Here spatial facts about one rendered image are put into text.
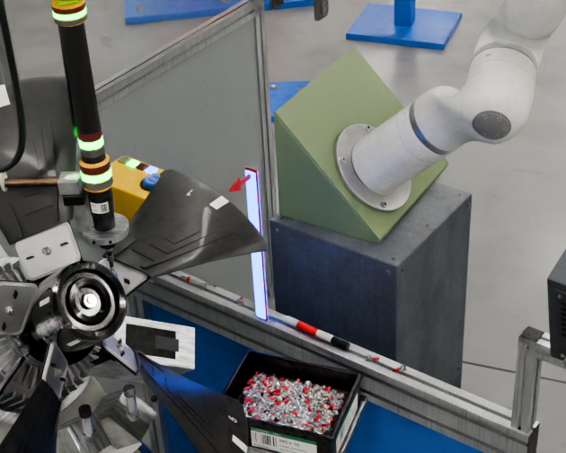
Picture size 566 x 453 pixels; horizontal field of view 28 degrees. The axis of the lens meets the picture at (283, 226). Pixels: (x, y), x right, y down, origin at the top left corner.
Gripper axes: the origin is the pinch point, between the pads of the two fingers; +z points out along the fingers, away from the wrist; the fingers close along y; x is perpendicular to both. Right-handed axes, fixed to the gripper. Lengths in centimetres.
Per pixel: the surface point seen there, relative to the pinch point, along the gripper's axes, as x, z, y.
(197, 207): 30.0, 23.7, 0.2
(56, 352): 67, 26, -4
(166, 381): 54, 37, -12
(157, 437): 17, 105, 33
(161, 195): 31.7, 22.6, 6.4
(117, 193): 20, 37, 30
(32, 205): 55, 12, 9
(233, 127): -63, 75, 71
